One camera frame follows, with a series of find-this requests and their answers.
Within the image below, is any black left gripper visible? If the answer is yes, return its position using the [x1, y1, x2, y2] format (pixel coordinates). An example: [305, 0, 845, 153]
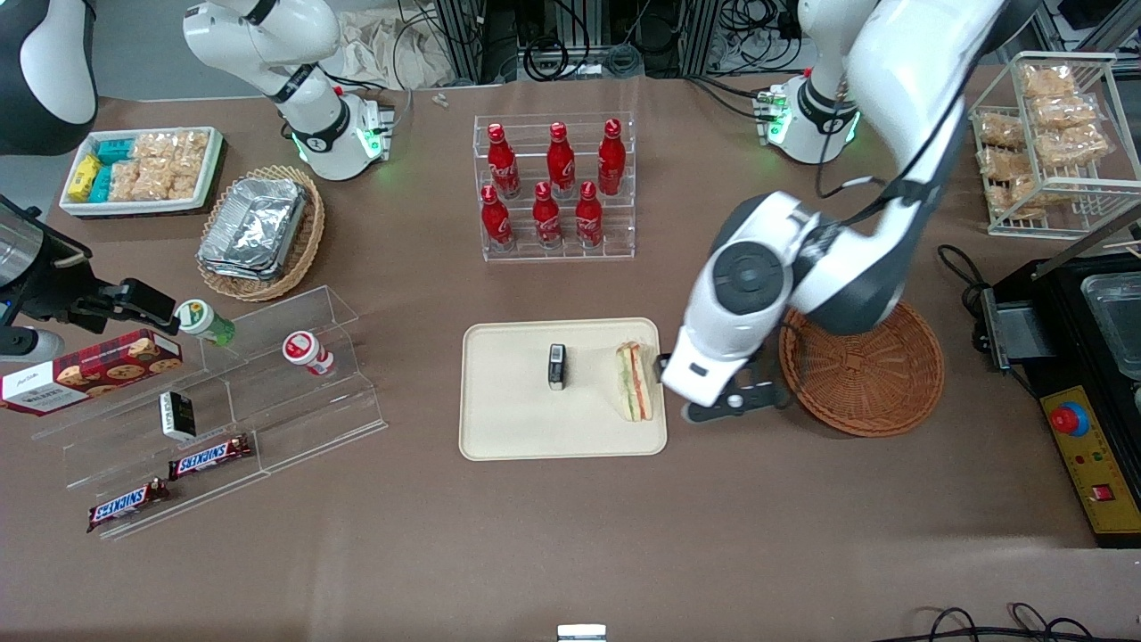
[655, 352, 791, 409]

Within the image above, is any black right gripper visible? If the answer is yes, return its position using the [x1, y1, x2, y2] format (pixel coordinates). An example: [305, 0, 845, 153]
[0, 198, 179, 333]

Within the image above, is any triangle sandwich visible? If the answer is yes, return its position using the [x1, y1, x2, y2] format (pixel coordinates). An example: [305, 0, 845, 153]
[615, 341, 656, 423]

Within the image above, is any white rectangular snack tray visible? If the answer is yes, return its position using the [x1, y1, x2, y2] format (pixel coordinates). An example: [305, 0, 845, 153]
[61, 127, 224, 219]

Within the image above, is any aluminium foil tray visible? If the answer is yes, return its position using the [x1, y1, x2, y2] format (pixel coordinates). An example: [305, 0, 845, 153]
[198, 177, 308, 273]

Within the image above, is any round brown wicker basket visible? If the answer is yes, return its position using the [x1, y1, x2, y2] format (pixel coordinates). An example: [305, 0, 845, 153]
[778, 299, 946, 438]

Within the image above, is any oval light wicker basket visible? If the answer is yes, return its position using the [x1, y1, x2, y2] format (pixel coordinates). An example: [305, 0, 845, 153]
[196, 165, 326, 302]

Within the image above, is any beige plastic tray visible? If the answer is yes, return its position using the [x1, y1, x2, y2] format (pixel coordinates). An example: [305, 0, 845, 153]
[458, 317, 669, 462]

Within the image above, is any green white drink bottle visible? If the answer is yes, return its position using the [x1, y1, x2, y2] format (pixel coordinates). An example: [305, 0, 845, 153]
[176, 300, 237, 347]

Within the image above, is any red tartan cookie box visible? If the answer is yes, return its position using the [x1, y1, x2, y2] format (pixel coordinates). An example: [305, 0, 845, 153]
[0, 329, 184, 417]

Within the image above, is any small black white box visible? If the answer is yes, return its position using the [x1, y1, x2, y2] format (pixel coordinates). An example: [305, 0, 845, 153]
[160, 391, 197, 442]

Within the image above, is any yellow small box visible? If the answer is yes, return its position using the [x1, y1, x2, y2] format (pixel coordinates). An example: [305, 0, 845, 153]
[70, 153, 101, 202]

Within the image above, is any red white drink bottle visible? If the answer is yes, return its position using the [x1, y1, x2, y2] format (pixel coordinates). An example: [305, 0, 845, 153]
[283, 331, 335, 377]

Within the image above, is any clear acrylic bottle rack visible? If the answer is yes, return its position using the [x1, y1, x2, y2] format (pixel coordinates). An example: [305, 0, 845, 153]
[472, 111, 636, 262]

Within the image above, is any snickers chocolate bar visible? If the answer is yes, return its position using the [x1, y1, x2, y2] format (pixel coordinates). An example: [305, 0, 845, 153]
[168, 434, 253, 482]
[86, 479, 170, 534]

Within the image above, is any clear acrylic stepped shelf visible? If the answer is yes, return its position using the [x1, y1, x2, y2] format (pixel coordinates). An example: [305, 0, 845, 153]
[31, 285, 389, 542]

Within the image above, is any red cola bottle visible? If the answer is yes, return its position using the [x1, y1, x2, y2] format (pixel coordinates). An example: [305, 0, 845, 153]
[488, 123, 521, 199]
[546, 122, 576, 199]
[481, 185, 513, 252]
[575, 181, 604, 249]
[597, 119, 627, 197]
[532, 182, 562, 249]

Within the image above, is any black countertop appliance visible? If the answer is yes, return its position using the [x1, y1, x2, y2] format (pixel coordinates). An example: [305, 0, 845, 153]
[976, 254, 1141, 420]

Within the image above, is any crumpled white cloth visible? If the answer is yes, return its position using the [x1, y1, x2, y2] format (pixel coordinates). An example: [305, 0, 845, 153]
[334, 9, 456, 90]

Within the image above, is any bagged fried snack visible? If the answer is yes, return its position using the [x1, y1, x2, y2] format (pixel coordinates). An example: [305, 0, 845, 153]
[1030, 94, 1104, 132]
[989, 174, 1053, 221]
[979, 111, 1026, 150]
[1034, 125, 1112, 172]
[979, 147, 1026, 181]
[1021, 64, 1077, 99]

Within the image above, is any yellow black control box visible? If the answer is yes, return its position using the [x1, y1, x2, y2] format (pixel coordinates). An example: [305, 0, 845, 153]
[1038, 383, 1141, 547]

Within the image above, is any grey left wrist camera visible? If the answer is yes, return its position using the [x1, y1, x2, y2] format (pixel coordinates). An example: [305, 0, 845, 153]
[682, 383, 778, 424]

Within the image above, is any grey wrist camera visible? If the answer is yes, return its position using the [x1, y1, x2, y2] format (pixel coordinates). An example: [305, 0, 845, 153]
[0, 328, 65, 363]
[682, 383, 778, 424]

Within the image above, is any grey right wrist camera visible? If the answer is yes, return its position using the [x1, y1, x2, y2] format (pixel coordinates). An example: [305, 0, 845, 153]
[0, 328, 65, 363]

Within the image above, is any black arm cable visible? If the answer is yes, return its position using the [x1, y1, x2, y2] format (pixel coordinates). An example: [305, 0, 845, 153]
[816, 53, 977, 224]

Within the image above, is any black looped table cable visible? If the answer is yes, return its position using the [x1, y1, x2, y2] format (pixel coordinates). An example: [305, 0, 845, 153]
[936, 243, 990, 300]

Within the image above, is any black base cable bundle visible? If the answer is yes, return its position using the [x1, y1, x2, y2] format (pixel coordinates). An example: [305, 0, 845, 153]
[686, 76, 769, 123]

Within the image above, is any white wire rack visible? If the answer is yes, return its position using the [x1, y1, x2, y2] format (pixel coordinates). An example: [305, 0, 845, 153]
[967, 52, 1141, 240]

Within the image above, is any black floor cable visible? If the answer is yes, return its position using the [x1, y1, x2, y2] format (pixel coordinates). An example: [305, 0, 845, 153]
[891, 604, 1097, 642]

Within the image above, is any coiled black cable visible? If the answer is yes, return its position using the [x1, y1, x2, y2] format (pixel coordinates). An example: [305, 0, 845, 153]
[521, 36, 571, 83]

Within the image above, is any aluminium frame rack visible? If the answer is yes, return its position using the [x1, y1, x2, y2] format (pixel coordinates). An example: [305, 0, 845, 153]
[434, 0, 741, 83]

